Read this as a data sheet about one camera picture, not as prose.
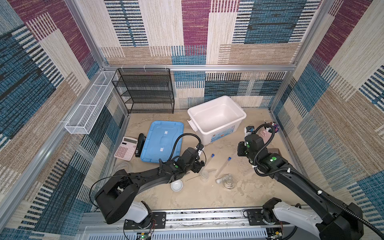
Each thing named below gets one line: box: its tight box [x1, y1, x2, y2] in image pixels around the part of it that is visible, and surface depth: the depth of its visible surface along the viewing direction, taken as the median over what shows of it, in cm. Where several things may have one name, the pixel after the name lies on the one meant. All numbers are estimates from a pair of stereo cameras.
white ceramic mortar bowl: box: [171, 179, 184, 192], surface depth 85 cm
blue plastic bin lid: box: [140, 120, 185, 163], surface depth 107 cm
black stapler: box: [135, 133, 147, 158], surface depth 100 cm
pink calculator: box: [113, 136, 138, 162], surface depth 99 cm
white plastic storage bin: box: [187, 95, 247, 146], surface depth 104 cm
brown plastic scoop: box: [267, 148, 280, 156], surface depth 99 cm
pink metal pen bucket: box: [259, 121, 280, 144], surface depth 96 cm
